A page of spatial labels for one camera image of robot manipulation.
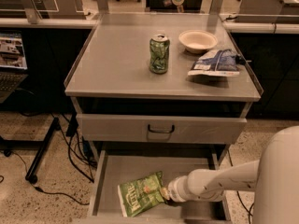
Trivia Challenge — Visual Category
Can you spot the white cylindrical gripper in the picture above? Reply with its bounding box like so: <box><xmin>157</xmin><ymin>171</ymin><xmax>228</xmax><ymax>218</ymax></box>
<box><xmin>160</xmin><ymin>175</ymin><xmax>188</xmax><ymax>203</ymax></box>

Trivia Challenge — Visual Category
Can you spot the green jalapeno chip bag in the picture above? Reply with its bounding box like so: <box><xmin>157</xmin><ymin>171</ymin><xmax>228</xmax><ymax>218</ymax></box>
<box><xmin>118</xmin><ymin>171</ymin><xmax>166</xmax><ymax>217</ymax></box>

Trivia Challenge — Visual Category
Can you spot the open laptop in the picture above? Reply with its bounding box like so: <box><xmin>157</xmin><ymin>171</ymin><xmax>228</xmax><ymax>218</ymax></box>
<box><xmin>0</xmin><ymin>29</ymin><xmax>28</xmax><ymax>103</ymax></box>

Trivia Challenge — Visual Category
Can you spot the black drawer handle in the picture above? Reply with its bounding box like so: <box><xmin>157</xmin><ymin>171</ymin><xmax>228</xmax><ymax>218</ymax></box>
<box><xmin>147</xmin><ymin>124</ymin><xmax>176</xmax><ymax>134</ymax></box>

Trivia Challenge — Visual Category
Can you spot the black floor cable left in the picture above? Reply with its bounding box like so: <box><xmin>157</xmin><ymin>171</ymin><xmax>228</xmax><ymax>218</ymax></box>
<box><xmin>0</xmin><ymin>112</ymin><xmax>97</xmax><ymax>207</ymax></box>

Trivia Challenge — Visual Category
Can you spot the black floor cable right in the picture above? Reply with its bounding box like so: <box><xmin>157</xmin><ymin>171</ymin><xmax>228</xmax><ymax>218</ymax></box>
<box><xmin>227</xmin><ymin>149</ymin><xmax>255</xmax><ymax>224</ymax></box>

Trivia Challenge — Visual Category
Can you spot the white paper bowl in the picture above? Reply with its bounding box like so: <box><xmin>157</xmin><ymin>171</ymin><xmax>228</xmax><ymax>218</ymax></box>
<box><xmin>178</xmin><ymin>30</ymin><xmax>218</xmax><ymax>54</ymax></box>

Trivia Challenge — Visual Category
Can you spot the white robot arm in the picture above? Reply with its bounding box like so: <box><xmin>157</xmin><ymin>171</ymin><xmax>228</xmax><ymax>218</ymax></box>
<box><xmin>162</xmin><ymin>126</ymin><xmax>299</xmax><ymax>224</ymax></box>

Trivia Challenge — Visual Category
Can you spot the open middle drawer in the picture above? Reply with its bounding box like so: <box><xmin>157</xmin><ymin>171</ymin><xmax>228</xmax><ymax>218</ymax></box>
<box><xmin>72</xmin><ymin>149</ymin><xmax>233</xmax><ymax>224</ymax></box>

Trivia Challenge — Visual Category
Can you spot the blue white chip bag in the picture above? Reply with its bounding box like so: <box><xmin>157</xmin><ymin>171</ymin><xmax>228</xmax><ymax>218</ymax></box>
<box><xmin>188</xmin><ymin>49</ymin><xmax>246</xmax><ymax>77</ymax></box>

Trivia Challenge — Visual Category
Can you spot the grey metal drawer cabinet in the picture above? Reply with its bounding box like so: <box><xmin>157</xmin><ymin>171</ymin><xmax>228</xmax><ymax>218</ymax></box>
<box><xmin>64</xmin><ymin>12</ymin><xmax>263</xmax><ymax>224</ymax></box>

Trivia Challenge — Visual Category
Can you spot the green soda can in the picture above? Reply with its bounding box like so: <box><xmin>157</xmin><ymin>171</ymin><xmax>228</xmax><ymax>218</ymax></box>
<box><xmin>149</xmin><ymin>34</ymin><xmax>170</xmax><ymax>74</ymax></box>

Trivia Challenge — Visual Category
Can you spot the black desk leg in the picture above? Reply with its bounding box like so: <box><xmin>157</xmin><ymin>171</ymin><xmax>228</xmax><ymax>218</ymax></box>
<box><xmin>25</xmin><ymin>118</ymin><xmax>61</xmax><ymax>184</ymax></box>

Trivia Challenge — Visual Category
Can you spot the closed top drawer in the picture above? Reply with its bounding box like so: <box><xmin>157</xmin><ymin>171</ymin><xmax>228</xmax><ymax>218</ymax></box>
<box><xmin>77</xmin><ymin>114</ymin><xmax>247</xmax><ymax>145</ymax></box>

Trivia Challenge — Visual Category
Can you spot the black floor cable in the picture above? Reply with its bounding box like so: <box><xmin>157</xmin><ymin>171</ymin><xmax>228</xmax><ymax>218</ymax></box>
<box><xmin>0</xmin><ymin>112</ymin><xmax>97</xmax><ymax>207</ymax></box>
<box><xmin>227</xmin><ymin>149</ymin><xmax>255</xmax><ymax>224</ymax></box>

